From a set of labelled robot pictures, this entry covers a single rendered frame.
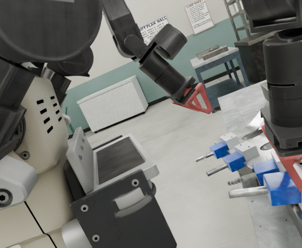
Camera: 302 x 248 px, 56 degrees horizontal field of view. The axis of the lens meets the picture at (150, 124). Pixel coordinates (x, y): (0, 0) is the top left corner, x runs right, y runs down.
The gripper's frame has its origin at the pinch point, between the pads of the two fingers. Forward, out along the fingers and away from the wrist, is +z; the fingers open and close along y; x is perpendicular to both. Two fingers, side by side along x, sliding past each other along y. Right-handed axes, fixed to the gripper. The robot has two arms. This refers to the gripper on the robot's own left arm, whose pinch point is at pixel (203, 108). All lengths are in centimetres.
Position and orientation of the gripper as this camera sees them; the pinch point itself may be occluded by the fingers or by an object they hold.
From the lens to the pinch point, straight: 75.0
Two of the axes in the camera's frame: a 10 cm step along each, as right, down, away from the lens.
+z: 7.5, 6.1, 2.4
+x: -6.2, 7.8, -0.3
